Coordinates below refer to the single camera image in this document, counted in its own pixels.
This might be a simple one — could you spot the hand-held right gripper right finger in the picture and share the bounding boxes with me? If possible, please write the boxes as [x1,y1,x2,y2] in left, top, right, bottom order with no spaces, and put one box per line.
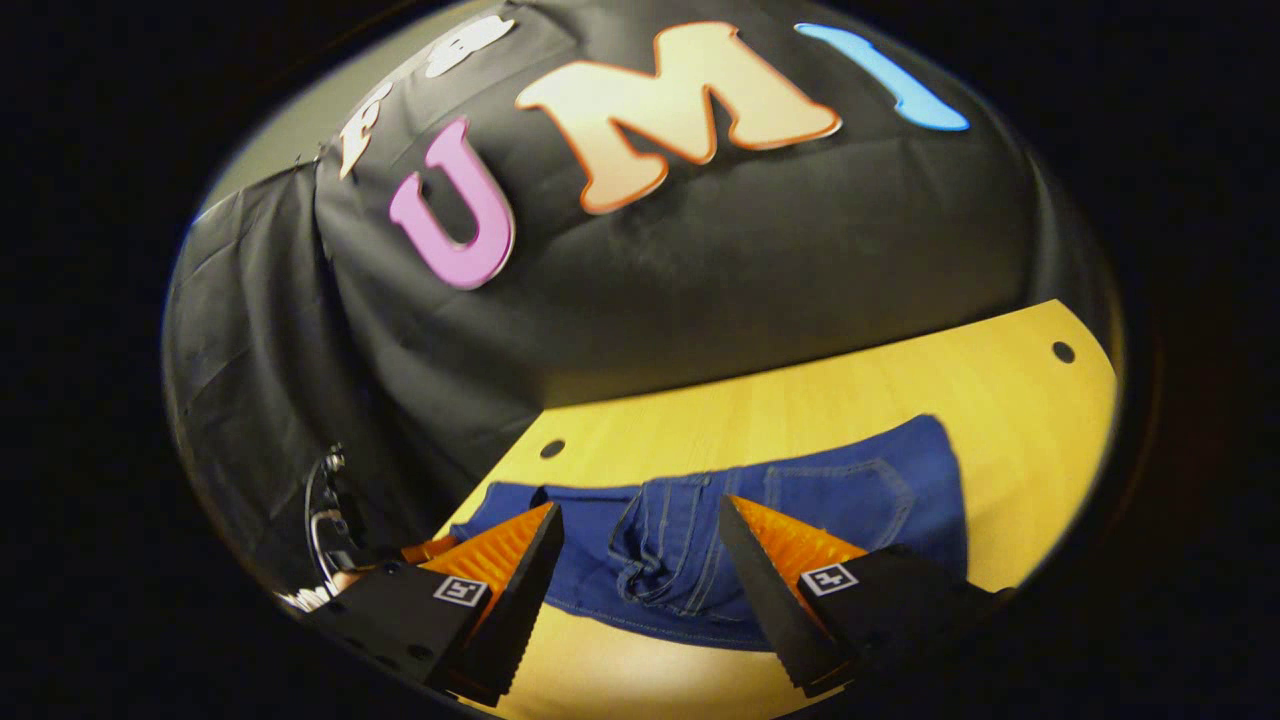
[717,495,1013,699]

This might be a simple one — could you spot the blue denim jeans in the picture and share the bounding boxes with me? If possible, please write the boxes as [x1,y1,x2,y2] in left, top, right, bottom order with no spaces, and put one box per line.
[450,415,970,652]

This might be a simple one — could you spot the white cable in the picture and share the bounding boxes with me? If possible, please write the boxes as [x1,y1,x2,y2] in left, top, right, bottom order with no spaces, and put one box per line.
[303,455,349,591]

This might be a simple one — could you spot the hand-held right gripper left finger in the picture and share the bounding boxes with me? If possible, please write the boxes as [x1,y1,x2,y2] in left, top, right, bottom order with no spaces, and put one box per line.
[305,502,565,707]

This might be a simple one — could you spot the black backdrop cloth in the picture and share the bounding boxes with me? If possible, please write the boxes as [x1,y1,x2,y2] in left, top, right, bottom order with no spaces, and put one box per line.
[162,0,1123,601]

